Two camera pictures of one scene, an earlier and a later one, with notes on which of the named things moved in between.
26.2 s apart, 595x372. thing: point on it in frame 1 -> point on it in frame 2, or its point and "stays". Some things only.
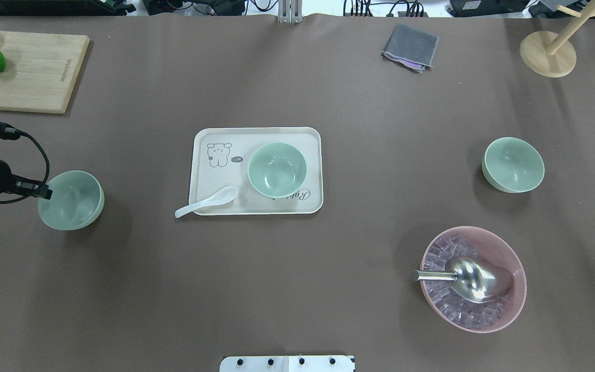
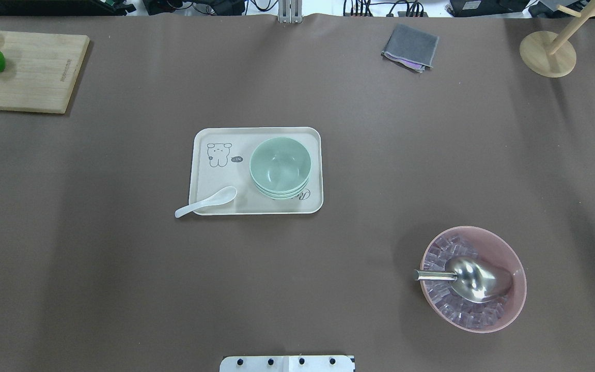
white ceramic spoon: (222, 195) stays
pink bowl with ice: (460, 241) stays
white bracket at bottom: (282, 363) stays
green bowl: (77, 201) -> (280, 193)
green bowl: (513, 165) -> (280, 164)
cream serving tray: (275, 170) stays
